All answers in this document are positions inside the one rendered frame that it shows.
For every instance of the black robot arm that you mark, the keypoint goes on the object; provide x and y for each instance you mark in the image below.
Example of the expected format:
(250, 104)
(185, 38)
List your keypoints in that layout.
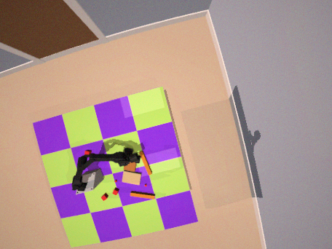
(123, 158)

